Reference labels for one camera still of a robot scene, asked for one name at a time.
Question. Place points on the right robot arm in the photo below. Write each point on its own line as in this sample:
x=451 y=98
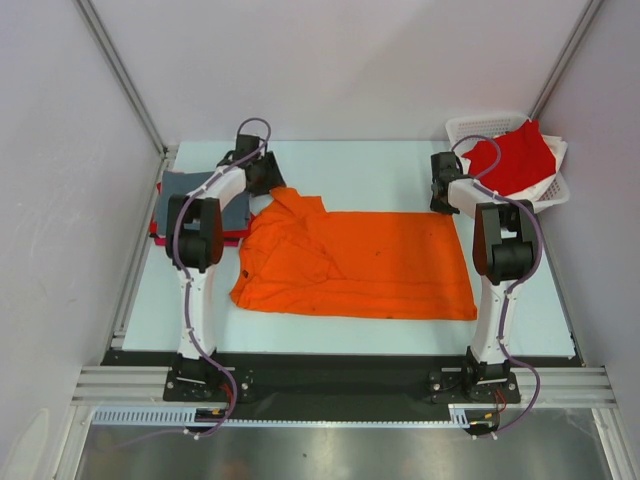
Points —
x=506 y=252

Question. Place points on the magenta folded t-shirt in stack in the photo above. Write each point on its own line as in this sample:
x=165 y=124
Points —
x=228 y=242

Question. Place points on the white plastic basket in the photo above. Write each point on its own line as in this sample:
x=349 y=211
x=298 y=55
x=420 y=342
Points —
x=465 y=132

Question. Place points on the red t-shirt in basket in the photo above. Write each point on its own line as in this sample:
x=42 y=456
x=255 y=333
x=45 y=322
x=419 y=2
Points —
x=483 y=155

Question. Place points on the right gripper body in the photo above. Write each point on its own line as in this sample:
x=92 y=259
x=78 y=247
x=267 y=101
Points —
x=438 y=198

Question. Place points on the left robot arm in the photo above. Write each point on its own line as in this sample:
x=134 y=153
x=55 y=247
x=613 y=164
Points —
x=195 y=245

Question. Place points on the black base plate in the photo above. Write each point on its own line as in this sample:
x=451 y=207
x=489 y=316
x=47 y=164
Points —
x=331 y=388

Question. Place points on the red folded t-shirt in stack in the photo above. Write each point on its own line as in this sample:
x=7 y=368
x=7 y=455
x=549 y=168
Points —
x=235 y=235

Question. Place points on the aluminium corner post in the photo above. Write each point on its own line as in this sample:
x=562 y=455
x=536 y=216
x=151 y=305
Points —
x=578 y=34
x=113 y=59

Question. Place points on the white cloth in basket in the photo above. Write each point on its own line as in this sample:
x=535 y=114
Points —
x=529 y=164

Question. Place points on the orange t-shirt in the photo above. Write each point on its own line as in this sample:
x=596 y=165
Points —
x=300 y=258

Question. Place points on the aluminium frame rail front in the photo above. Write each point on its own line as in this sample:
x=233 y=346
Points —
x=574 y=387

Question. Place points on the grey folded t-shirt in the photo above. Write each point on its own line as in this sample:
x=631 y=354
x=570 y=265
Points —
x=178 y=183

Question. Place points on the left aluminium corner post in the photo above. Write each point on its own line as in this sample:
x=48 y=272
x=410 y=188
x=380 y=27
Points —
x=113 y=59

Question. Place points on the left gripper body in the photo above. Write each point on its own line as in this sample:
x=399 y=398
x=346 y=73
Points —
x=259 y=164

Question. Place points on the right aluminium corner post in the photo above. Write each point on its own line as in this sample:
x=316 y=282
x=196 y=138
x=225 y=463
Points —
x=578 y=34

